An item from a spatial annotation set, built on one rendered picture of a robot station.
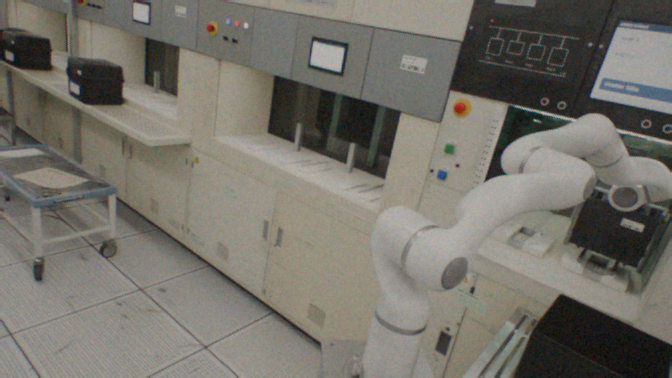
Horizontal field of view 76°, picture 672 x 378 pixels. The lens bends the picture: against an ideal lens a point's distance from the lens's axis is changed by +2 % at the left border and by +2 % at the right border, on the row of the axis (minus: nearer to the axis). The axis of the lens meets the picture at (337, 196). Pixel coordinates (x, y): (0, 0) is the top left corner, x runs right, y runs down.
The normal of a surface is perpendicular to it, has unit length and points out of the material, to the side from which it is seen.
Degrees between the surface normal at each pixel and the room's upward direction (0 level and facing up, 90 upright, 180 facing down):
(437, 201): 90
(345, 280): 90
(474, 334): 90
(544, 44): 90
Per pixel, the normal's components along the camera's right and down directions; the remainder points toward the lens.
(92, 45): 0.77, 0.35
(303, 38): -0.61, 0.17
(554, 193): -0.18, 0.48
